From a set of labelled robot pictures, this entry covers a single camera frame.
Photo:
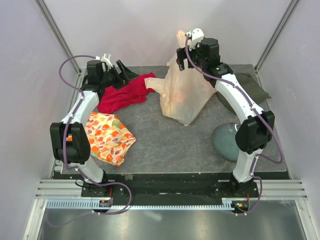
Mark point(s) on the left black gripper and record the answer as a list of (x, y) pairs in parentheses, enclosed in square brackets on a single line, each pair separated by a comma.
[(124, 78)]

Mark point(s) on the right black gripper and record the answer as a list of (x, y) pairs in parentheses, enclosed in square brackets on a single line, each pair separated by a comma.
[(182, 54)]

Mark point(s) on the translucent plastic bag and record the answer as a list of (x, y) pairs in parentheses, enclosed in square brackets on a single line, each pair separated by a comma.
[(183, 94)]

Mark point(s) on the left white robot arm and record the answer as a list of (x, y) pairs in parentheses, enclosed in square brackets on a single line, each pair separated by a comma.
[(69, 141)]

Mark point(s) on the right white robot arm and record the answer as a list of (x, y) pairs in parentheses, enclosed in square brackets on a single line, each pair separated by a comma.
[(255, 124)]

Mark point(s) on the red cloth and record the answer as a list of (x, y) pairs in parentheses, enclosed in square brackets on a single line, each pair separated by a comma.
[(133, 93)]

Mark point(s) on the floral orange cloth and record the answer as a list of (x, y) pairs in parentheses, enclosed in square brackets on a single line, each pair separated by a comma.
[(108, 137)]

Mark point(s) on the olive green cloth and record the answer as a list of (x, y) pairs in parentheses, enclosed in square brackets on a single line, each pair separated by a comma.
[(252, 88)]

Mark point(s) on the blue ceramic plate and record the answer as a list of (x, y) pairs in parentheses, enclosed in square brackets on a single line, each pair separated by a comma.
[(224, 142)]

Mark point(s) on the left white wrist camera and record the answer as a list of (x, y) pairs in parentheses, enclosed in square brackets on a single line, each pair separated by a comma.
[(105, 58)]

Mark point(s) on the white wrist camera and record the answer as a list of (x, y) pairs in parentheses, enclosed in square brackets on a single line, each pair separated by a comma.
[(105, 58), (195, 36)]

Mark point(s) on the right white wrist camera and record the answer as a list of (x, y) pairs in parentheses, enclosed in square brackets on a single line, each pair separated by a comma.
[(195, 36)]

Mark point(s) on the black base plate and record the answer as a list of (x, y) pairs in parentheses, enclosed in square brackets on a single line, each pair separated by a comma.
[(155, 188)]

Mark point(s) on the slotted cable duct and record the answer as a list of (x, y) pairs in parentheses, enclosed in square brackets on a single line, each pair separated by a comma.
[(95, 204)]

